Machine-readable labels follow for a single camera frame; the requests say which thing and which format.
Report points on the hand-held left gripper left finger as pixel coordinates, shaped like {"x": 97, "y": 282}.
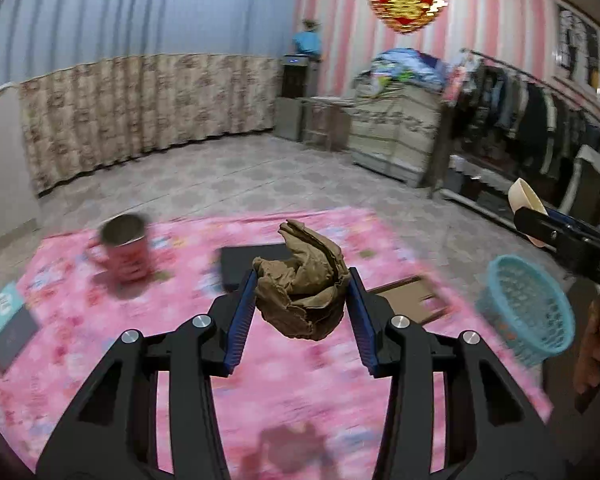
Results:
{"x": 240, "y": 327}

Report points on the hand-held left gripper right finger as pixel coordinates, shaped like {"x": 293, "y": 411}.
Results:
{"x": 362, "y": 327}

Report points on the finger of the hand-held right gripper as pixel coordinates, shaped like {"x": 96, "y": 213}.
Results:
{"x": 537, "y": 227}
{"x": 572, "y": 222}

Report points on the cream bowl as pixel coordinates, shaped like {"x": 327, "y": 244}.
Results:
{"x": 525, "y": 200}

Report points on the brown paper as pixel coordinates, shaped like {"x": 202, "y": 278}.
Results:
{"x": 300, "y": 285}

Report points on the light blue plastic basket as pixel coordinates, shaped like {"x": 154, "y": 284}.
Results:
{"x": 527, "y": 310}

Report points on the person's right hand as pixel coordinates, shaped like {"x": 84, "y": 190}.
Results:
{"x": 597, "y": 350}

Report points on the brown cardboard piece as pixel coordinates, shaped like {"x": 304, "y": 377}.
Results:
{"x": 412, "y": 302}

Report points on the black flat box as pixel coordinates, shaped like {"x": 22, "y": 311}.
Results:
{"x": 235, "y": 267}

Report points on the metal clothes rack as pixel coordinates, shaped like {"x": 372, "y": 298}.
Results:
{"x": 472, "y": 185}

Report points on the pink printed mat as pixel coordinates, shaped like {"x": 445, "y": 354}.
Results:
{"x": 280, "y": 400}

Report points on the row of hanging clothes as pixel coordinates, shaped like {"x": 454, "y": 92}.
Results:
{"x": 520, "y": 110}

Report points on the red metal mug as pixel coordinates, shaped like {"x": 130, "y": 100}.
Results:
{"x": 127, "y": 257}

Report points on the pale chest of drawers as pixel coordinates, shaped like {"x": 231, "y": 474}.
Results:
{"x": 395, "y": 132}

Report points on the pile of colourful clothes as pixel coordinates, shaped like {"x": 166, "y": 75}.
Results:
{"x": 405, "y": 67}

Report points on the wooden stool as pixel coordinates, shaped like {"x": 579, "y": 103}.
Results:
{"x": 327, "y": 122}

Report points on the dark grey notebook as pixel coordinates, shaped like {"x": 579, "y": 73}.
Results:
{"x": 17, "y": 340}

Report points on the grey water dispenser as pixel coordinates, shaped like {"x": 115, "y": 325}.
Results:
{"x": 292, "y": 105}

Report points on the red gold heart decoration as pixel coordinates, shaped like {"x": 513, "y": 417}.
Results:
{"x": 407, "y": 2}

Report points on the blue and floral curtain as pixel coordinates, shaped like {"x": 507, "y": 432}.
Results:
{"x": 130, "y": 60}

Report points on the blue water bottle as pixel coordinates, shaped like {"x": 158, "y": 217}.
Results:
{"x": 308, "y": 40}

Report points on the dark framed wall picture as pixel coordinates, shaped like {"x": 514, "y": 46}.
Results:
{"x": 577, "y": 42}

